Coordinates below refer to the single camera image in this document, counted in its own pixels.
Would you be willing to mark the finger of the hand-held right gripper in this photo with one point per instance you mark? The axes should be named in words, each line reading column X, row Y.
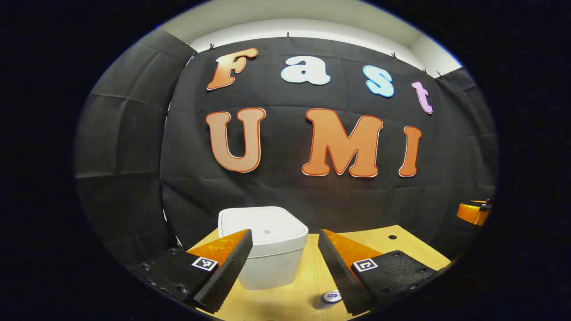
column 470, row 213

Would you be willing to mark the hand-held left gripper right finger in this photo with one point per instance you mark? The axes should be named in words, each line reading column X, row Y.
column 337, row 272

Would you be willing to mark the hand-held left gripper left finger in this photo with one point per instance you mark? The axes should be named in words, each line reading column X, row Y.
column 229, row 267

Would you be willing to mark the silver pop can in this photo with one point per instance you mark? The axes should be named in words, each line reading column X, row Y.
column 329, row 298

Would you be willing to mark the white desktop garbage bin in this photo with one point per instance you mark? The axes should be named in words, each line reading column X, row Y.
column 276, row 223

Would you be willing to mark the wooden desktop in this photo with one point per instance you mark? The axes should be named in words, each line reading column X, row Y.
column 303, row 294

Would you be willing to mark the black backdrop cloth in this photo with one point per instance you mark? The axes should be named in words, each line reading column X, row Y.
column 276, row 187

